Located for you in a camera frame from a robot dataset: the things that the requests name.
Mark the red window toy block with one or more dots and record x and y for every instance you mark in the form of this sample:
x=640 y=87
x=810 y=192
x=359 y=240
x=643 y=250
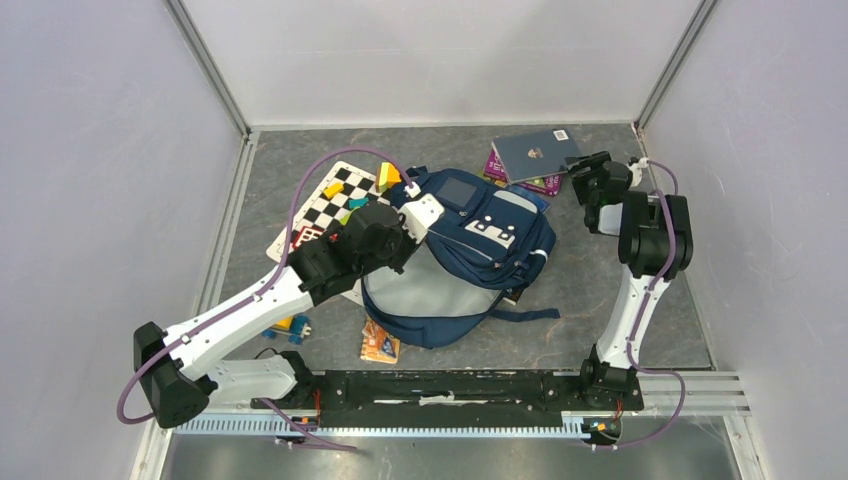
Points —
x=310 y=233

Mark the blue Animal Farm book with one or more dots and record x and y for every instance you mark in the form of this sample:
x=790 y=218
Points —
x=541 y=204

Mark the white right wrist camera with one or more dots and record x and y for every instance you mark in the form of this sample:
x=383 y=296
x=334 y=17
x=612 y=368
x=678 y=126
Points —
x=637 y=167

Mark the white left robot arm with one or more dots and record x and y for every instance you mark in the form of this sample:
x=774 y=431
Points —
x=182 y=369

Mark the black white chessboard mat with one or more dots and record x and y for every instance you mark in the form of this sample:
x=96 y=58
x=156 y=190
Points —
x=317 y=210

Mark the navy blue student backpack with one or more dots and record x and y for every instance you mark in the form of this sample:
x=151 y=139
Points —
x=490 y=243

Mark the yellow toy block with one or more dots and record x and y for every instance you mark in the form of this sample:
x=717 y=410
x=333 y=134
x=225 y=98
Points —
x=333 y=189

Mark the dark blue hardcover book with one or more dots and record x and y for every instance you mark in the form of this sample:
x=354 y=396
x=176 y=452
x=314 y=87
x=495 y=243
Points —
x=535 y=155

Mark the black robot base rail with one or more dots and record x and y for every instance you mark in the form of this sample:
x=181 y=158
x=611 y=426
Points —
x=453 y=398

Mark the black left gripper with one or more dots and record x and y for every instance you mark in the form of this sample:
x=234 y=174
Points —
x=410 y=244

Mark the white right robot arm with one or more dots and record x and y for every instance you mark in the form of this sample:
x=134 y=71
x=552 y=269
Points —
x=655 y=244

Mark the orange spiral notebook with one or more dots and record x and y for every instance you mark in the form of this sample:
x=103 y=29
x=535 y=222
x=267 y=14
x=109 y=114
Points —
x=378 y=345

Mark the purple green paperback book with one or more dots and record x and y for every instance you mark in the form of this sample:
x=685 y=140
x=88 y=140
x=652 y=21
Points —
x=493 y=171

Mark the orange yellow wedge block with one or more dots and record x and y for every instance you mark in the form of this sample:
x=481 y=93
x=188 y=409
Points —
x=387 y=177

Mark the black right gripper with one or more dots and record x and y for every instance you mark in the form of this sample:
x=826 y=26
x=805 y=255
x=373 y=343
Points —
x=575 y=163

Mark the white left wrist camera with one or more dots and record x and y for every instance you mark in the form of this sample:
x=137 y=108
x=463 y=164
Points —
x=419 y=215

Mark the teal toy block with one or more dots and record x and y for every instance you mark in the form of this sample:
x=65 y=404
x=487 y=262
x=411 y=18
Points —
x=356 y=203

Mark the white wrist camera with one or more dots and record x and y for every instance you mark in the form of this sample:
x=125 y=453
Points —
x=637 y=167
x=419 y=215

